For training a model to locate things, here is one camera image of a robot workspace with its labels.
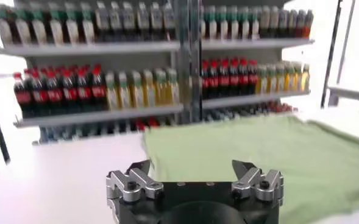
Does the blue-label dark drink bottle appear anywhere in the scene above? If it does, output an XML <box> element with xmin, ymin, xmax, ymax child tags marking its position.
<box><xmin>279</xmin><ymin>8</ymin><xmax>289</xmax><ymax>39</ymax></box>
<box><xmin>296</xmin><ymin>9</ymin><xmax>307</xmax><ymax>38</ymax></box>
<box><xmin>95</xmin><ymin>1</ymin><xmax>110</xmax><ymax>42</ymax></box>
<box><xmin>136</xmin><ymin>1</ymin><xmax>150</xmax><ymax>41</ymax></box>
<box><xmin>304</xmin><ymin>9</ymin><xmax>315</xmax><ymax>39</ymax></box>
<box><xmin>121</xmin><ymin>1</ymin><xmax>137</xmax><ymax>41</ymax></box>
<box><xmin>288</xmin><ymin>9</ymin><xmax>298</xmax><ymax>38</ymax></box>
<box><xmin>163</xmin><ymin>1</ymin><xmax>177</xmax><ymax>40</ymax></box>
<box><xmin>150</xmin><ymin>1</ymin><xmax>164</xmax><ymax>41</ymax></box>
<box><xmin>108</xmin><ymin>1</ymin><xmax>123</xmax><ymax>42</ymax></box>

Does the yellow juice bottle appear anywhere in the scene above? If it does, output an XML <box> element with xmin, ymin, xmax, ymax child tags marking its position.
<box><xmin>105</xmin><ymin>71</ymin><xmax>121</xmax><ymax>111</ymax></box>
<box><xmin>284</xmin><ymin>61</ymin><xmax>294</xmax><ymax>93</ymax></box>
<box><xmin>275</xmin><ymin>62</ymin><xmax>286</xmax><ymax>93</ymax></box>
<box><xmin>266</xmin><ymin>63</ymin><xmax>277</xmax><ymax>94</ymax></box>
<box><xmin>166</xmin><ymin>68</ymin><xmax>180</xmax><ymax>106</ymax></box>
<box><xmin>292</xmin><ymin>61</ymin><xmax>303</xmax><ymax>92</ymax></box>
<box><xmin>256</xmin><ymin>64</ymin><xmax>268</xmax><ymax>94</ymax></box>
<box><xmin>118</xmin><ymin>71</ymin><xmax>133</xmax><ymax>110</ymax></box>
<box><xmin>154</xmin><ymin>68</ymin><xmax>168</xmax><ymax>107</ymax></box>
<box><xmin>300</xmin><ymin>63</ymin><xmax>311</xmax><ymax>91</ymax></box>
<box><xmin>130</xmin><ymin>70</ymin><xmax>146</xmax><ymax>109</ymax></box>
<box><xmin>142</xmin><ymin>69</ymin><xmax>156</xmax><ymax>108</ymax></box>

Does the grey metal shelving rack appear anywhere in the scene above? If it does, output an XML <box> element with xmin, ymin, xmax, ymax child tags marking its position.
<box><xmin>0</xmin><ymin>0</ymin><xmax>198</xmax><ymax>146</ymax></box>
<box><xmin>194</xmin><ymin>0</ymin><xmax>316</xmax><ymax>124</ymax></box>

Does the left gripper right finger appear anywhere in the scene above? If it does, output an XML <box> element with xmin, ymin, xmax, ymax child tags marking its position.
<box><xmin>230</xmin><ymin>159</ymin><xmax>285</xmax><ymax>208</ymax></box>

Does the beige-label dark drink bottle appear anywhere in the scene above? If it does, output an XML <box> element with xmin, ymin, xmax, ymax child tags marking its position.
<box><xmin>260</xmin><ymin>5</ymin><xmax>271</xmax><ymax>39</ymax></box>
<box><xmin>270</xmin><ymin>5</ymin><xmax>280</xmax><ymax>39</ymax></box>

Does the light green polo shirt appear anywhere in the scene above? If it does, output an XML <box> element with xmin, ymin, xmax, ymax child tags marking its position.
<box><xmin>142</xmin><ymin>115</ymin><xmax>359</xmax><ymax>224</ymax></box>

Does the green-cap dark tea bottle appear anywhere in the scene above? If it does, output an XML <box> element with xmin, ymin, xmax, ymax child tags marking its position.
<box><xmin>250</xmin><ymin>5</ymin><xmax>261</xmax><ymax>40</ymax></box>
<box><xmin>65</xmin><ymin>2</ymin><xmax>80</xmax><ymax>44</ymax></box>
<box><xmin>217</xmin><ymin>5</ymin><xmax>229</xmax><ymax>40</ymax></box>
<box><xmin>199</xmin><ymin>5</ymin><xmax>207</xmax><ymax>40</ymax></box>
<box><xmin>239</xmin><ymin>5</ymin><xmax>251</xmax><ymax>40</ymax></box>
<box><xmin>48</xmin><ymin>2</ymin><xmax>65</xmax><ymax>44</ymax></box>
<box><xmin>31</xmin><ymin>3</ymin><xmax>48</xmax><ymax>45</ymax></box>
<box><xmin>80</xmin><ymin>2</ymin><xmax>95</xmax><ymax>43</ymax></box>
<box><xmin>0</xmin><ymin>4</ymin><xmax>15</xmax><ymax>45</ymax></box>
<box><xmin>14</xmin><ymin>4</ymin><xmax>31</xmax><ymax>45</ymax></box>
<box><xmin>205</xmin><ymin>5</ymin><xmax>217</xmax><ymax>40</ymax></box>
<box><xmin>228</xmin><ymin>5</ymin><xmax>240</xmax><ymax>40</ymax></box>

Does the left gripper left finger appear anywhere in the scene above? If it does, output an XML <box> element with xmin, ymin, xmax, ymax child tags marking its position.
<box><xmin>105</xmin><ymin>159</ymin><xmax>165</xmax><ymax>224</ymax></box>

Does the white metal frame table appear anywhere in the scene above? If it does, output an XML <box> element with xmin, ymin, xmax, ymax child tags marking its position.
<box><xmin>327</xmin><ymin>85</ymin><xmax>359</xmax><ymax>107</ymax></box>

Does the grey slanted metal pole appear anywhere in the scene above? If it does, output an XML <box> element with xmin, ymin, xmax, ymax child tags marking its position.
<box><xmin>336</xmin><ymin>0</ymin><xmax>356</xmax><ymax>86</ymax></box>

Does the red-cap cola bottle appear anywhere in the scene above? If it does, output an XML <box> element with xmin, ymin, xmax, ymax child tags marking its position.
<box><xmin>29</xmin><ymin>69</ymin><xmax>48</xmax><ymax>116</ymax></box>
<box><xmin>13</xmin><ymin>72</ymin><xmax>34</xmax><ymax>119</ymax></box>
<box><xmin>238</xmin><ymin>57</ymin><xmax>250</xmax><ymax>96</ymax></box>
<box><xmin>201</xmin><ymin>59</ymin><xmax>211</xmax><ymax>100</ymax></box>
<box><xmin>75</xmin><ymin>66</ymin><xmax>92</xmax><ymax>112</ymax></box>
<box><xmin>44</xmin><ymin>69</ymin><xmax>63</xmax><ymax>115</ymax></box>
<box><xmin>89</xmin><ymin>63</ymin><xmax>107</xmax><ymax>111</ymax></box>
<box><xmin>60</xmin><ymin>68</ymin><xmax>79</xmax><ymax>113</ymax></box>
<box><xmin>208</xmin><ymin>59</ymin><xmax>220</xmax><ymax>99</ymax></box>
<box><xmin>218</xmin><ymin>58</ymin><xmax>230</xmax><ymax>98</ymax></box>
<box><xmin>229</xmin><ymin>57</ymin><xmax>240</xmax><ymax>97</ymax></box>
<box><xmin>247</xmin><ymin>59</ymin><xmax>258</xmax><ymax>95</ymax></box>

